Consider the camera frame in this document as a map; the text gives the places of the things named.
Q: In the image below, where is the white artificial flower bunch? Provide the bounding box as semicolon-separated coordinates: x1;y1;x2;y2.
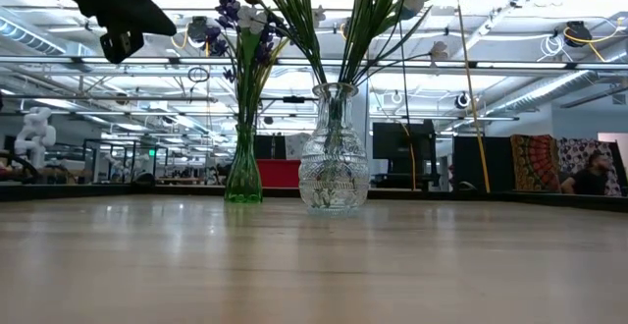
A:
200;0;329;87
338;0;450;87

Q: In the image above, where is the green glass vase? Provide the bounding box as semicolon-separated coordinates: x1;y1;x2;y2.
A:
224;125;264;205

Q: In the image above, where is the clear cut glass vase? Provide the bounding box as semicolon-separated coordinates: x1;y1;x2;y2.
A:
297;81;371;216

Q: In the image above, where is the long ceiling light strip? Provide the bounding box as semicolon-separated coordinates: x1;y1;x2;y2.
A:
0;56;628;70

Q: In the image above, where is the white robot figure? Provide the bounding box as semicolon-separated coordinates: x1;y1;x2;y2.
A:
13;106;58;168

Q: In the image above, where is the small black monitor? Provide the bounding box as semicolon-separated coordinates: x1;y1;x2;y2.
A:
254;135;287;161

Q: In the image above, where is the black cabinet panel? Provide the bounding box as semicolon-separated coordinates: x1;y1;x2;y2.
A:
451;135;514;193

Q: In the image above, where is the orange mandala tapestry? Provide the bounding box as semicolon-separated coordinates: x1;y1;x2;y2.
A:
509;135;561;193

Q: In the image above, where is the white patterned panel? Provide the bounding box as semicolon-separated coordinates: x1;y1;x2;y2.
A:
285;133;315;161

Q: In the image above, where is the red plastic bin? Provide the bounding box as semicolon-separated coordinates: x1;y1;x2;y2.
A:
255;159;303;189

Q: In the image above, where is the purple patterned cloth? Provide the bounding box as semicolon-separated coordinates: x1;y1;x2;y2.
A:
557;137;620;197

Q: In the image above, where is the person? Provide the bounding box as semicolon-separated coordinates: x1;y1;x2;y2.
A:
560;150;614;196

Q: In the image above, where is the black cable loop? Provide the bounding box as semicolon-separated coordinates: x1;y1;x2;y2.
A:
187;66;211;83

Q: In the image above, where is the black metal workstation frame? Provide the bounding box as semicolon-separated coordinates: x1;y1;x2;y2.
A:
82;137;171;183

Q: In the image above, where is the silver ventilation duct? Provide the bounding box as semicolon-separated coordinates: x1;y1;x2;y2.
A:
490;51;628;115

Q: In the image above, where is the yellow hanging cable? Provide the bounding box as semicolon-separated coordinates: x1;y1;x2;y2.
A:
454;0;492;193

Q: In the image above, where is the black hanging cable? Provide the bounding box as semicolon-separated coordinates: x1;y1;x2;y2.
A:
399;19;411;125

